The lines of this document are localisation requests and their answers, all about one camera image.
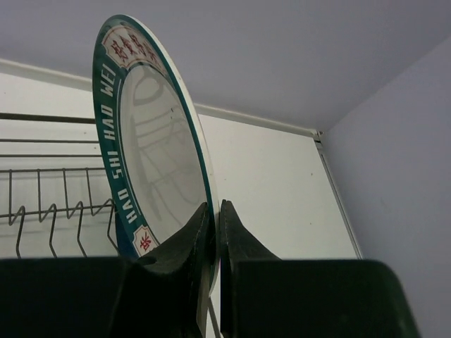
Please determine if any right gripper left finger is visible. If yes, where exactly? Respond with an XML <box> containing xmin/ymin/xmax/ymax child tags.
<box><xmin>119</xmin><ymin>203</ymin><xmax>210</xmax><ymax>337</ymax></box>

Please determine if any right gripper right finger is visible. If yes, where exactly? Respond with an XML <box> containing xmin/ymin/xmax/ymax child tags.
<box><xmin>220</xmin><ymin>199</ymin><xmax>280</xmax><ymax>337</ymax></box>

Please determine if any white plate teal lettered rim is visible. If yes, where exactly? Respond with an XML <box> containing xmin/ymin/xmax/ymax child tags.
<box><xmin>91</xmin><ymin>14</ymin><xmax>224</xmax><ymax>295</ymax></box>

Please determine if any wire dish rack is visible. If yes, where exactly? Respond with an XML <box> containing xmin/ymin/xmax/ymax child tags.
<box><xmin>1</xmin><ymin>113</ymin><xmax>118</xmax><ymax>258</ymax></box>

